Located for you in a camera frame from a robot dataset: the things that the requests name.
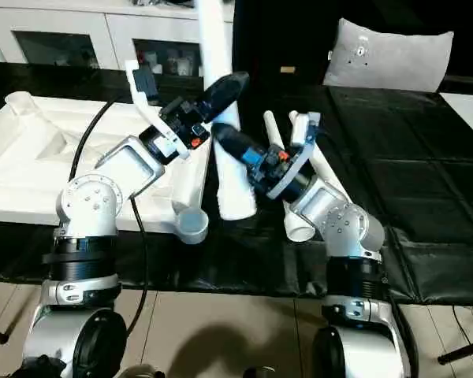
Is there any white plastic table top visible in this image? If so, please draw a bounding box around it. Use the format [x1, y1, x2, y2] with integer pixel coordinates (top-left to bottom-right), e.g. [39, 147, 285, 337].
[0, 91, 210, 246]

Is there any white flat board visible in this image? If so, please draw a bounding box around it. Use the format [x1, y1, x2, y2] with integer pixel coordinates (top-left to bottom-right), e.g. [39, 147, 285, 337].
[439, 92, 473, 145]

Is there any grey cushion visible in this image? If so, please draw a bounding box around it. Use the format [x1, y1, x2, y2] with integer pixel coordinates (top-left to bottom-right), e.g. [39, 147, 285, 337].
[322, 17, 455, 94]

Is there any white glass-door cabinet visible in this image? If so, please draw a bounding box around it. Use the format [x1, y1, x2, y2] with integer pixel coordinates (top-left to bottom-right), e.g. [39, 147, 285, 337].
[0, 0, 234, 78]

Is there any grey helmet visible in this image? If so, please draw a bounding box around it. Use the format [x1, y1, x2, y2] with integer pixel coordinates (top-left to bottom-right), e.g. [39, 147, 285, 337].
[132, 0, 194, 7]

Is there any white plastic table leg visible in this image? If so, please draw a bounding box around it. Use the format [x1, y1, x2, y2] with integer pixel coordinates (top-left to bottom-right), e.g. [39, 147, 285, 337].
[289, 111, 345, 198]
[263, 111, 317, 244]
[195, 0, 258, 221]

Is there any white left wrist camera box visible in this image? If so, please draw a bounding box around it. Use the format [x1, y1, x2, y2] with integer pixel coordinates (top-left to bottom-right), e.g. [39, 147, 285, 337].
[125, 58, 192, 161]

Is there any black work mat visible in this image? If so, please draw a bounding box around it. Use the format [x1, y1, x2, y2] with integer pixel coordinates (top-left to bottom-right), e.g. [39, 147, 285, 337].
[0, 61, 473, 306]

